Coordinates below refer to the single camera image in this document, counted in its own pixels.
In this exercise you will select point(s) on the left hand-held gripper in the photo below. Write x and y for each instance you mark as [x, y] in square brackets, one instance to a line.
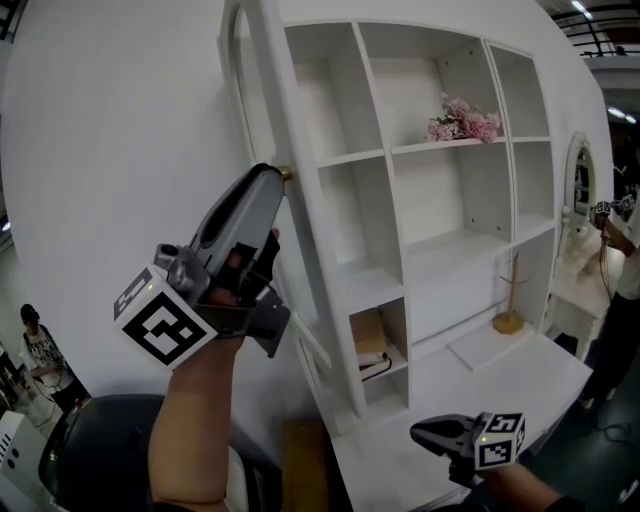
[160, 325]

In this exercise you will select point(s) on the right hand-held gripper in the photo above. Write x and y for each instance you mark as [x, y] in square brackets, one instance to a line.
[500, 445]

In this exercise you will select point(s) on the white cabinet door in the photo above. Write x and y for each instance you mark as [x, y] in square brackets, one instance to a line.
[265, 100]

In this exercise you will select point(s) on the white wooden shelving unit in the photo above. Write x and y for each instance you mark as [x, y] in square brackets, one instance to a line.
[435, 200]

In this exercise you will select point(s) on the person's right forearm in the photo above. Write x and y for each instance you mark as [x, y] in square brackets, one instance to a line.
[510, 490]

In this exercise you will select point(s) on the person's left forearm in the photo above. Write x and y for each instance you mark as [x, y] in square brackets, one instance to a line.
[195, 425]

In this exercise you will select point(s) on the white desk with drawers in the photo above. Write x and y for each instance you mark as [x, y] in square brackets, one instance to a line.
[440, 395]

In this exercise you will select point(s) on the person's left hand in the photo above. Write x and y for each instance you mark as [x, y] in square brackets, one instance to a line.
[232, 260]

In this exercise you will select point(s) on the dark red book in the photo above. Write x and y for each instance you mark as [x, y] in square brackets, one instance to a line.
[375, 367]

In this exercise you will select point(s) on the wooden mug tree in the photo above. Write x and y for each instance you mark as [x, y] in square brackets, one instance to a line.
[511, 322]

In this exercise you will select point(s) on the brown cardboard box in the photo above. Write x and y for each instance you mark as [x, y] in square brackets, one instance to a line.
[305, 465]

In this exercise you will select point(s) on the white ornate vanity table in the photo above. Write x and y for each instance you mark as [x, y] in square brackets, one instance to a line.
[570, 295]

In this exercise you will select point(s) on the pink flower bouquet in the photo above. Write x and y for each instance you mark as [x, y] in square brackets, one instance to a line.
[465, 125]

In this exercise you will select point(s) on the white robot with black top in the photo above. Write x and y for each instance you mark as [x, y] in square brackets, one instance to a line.
[100, 450]

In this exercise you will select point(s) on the white kiosk machine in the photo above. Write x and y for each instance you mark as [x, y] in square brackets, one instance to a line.
[20, 450]

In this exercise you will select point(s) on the black metal railing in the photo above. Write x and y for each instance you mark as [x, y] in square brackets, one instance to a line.
[600, 30]

